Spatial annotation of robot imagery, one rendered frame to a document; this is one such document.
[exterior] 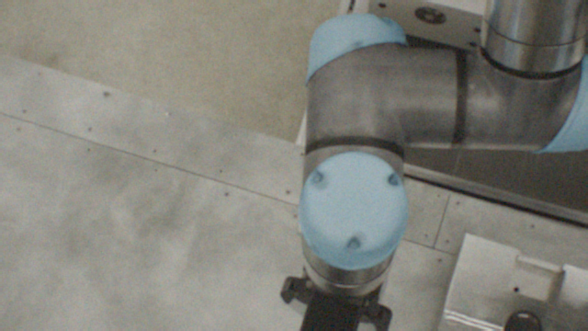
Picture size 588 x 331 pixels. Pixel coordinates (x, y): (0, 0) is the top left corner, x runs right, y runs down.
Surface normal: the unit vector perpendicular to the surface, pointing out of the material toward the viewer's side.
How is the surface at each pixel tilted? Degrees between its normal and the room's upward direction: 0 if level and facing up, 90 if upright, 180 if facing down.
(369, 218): 0
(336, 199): 0
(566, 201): 0
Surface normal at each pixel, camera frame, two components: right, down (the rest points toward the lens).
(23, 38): -0.01, -0.31
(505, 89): -0.54, 0.54
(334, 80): -0.47, -0.29
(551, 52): 0.02, 0.64
